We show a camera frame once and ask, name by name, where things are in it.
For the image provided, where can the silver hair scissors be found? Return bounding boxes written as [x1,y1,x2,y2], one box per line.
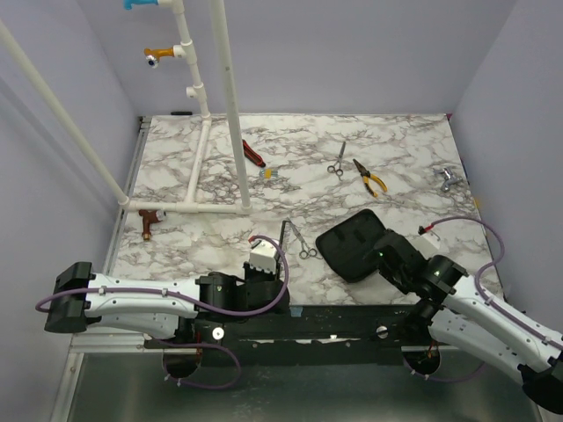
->
[284,219,318,260]

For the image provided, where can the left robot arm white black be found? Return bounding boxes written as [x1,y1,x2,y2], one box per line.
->
[35,261,289,347]

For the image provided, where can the chrome faucet tap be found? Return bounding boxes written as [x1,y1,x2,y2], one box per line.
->
[433,167,463,193]

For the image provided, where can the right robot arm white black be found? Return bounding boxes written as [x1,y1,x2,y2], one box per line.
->
[369,229,562,414]

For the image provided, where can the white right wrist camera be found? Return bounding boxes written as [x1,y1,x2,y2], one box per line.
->
[413,226,441,259]

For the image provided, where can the black hair comb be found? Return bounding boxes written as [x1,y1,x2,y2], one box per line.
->
[276,219,289,278]

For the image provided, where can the blue tap on pipe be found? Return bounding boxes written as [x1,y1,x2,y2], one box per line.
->
[122,0,159,11]

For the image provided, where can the orange tap on pipe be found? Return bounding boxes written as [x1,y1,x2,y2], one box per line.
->
[143,47,176,69]

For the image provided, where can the black zip tool case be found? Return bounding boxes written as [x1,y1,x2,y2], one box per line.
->
[315,209,386,284]

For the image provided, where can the silver thinning scissors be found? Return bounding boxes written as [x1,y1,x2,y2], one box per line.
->
[326,141,347,179]

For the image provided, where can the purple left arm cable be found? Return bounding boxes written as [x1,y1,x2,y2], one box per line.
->
[34,235,291,390]

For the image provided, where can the red black utility knife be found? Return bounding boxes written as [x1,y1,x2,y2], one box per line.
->
[242,139,266,168]

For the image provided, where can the brown brass valve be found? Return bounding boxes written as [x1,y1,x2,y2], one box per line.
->
[138,209,167,241]

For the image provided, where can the yellow handled pliers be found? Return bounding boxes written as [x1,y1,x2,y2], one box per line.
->
[353,159,388,198]

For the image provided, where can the aluminium extrusion frame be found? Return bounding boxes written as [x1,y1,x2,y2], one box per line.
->
[48,116,153,422]

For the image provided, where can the white PVC pipe frame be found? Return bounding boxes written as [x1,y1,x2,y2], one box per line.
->
[1,1,252,215]

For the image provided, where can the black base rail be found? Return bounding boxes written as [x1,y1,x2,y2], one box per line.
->
[144,302,441,368]

